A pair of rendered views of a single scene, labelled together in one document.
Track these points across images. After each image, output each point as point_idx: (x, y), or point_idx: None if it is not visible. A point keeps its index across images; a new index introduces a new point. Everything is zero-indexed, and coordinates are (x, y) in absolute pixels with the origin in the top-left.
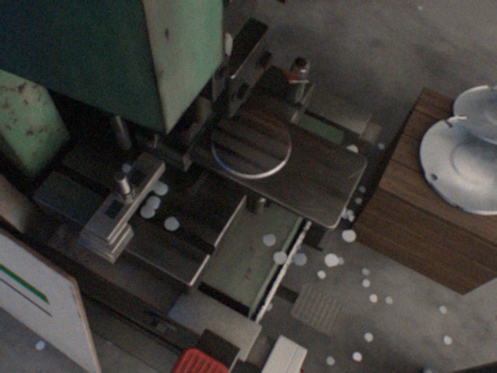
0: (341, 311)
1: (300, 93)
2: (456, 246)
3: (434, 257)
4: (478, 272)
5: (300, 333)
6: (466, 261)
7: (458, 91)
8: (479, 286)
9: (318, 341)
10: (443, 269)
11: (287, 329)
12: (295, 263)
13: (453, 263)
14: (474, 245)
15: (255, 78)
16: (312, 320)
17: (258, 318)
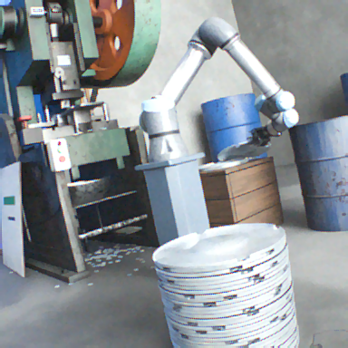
0: (138, 228)
1: (107, 115)
2: (206, 193)
3: (208, 217)
4: (225, 207)
5: (127, 265)
6: (216, 203)
7: (285, 205)
8: (234, 224)
9: (135, 265)
10: (217, 225)
11: (120, 265)
12: (144, 251)
13: (215, 213)
14: (207, 183)
15: (73, 86)
16: (120, 231)
17: (94, 230)
